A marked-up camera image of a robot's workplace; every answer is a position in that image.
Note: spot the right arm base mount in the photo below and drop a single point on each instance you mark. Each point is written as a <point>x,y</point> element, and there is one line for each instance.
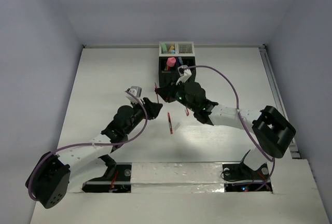
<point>251,174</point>

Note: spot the dark red gel pen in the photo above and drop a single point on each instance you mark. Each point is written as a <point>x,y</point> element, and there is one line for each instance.
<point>170,123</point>

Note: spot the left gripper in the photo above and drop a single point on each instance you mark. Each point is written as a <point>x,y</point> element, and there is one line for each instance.
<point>151,108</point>

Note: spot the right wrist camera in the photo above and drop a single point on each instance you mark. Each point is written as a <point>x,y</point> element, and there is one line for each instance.
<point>184,74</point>

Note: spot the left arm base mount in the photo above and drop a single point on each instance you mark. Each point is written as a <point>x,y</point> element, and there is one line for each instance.
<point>116,178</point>

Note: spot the white slotted organizer box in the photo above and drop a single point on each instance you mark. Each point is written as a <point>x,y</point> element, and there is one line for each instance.
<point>182,49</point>

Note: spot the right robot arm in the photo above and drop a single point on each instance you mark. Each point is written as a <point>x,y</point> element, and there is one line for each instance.
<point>270,130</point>

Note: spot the black slotted organizer box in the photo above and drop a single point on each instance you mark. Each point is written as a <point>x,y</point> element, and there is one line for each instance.
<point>166,77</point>

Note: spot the purple ink pen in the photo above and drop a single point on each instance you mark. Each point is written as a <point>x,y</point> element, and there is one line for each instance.
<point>180,60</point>

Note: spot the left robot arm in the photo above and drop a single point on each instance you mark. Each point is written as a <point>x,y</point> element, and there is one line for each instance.
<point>50,179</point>

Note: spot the orange highlighter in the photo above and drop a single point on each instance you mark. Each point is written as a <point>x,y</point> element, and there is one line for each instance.
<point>171,48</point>

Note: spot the pink capped marker bundle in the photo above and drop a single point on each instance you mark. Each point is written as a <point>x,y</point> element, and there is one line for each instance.
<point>171,61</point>

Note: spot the green highlighter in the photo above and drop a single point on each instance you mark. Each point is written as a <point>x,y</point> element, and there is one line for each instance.
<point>163,48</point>

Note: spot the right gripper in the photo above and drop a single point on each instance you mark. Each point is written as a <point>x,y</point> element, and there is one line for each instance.
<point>167,91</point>

